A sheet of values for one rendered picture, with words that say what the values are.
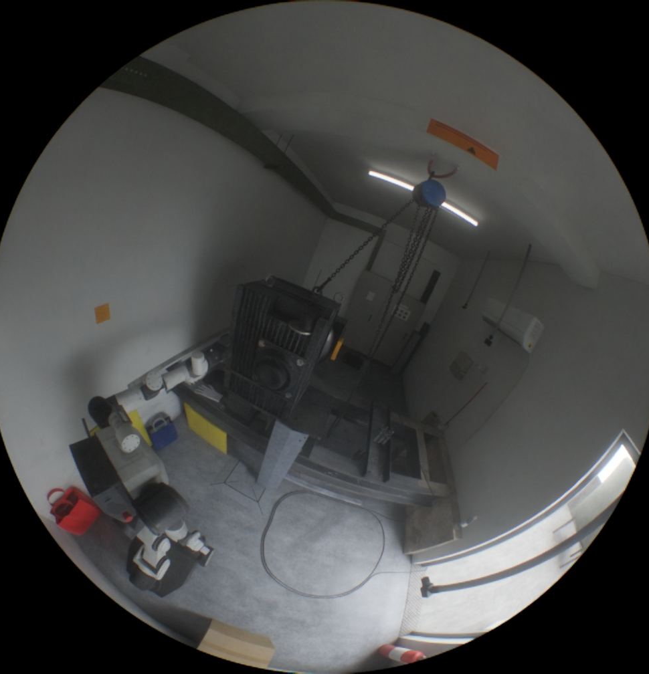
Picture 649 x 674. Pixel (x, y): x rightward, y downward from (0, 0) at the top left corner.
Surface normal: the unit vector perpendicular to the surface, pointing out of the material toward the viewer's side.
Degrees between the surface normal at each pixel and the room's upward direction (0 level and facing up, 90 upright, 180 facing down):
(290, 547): 0
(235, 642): 0
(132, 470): 14
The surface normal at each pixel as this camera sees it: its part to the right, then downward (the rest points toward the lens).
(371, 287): -0.25, 0.35
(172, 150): 0.91, 0.41
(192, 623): 0.34, -0.84
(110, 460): 0.38, -0.91
